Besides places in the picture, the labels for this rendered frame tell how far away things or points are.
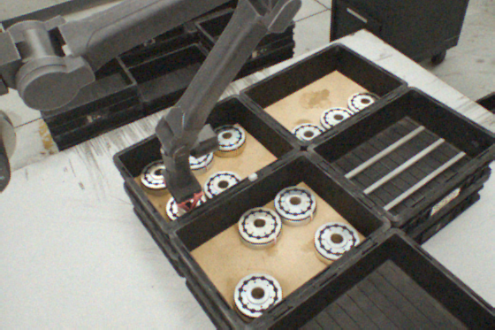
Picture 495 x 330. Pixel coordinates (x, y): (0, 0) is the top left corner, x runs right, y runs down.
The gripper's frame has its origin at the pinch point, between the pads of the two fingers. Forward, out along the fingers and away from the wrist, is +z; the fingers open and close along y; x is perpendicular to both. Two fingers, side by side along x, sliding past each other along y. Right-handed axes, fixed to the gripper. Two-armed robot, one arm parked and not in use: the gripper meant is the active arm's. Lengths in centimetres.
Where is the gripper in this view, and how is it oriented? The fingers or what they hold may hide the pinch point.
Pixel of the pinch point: (186, 203)
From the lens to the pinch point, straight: 121.8
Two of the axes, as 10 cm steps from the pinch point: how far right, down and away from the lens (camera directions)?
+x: -8.7, 3.8, -3.1
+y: -4.9, -6.0, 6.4
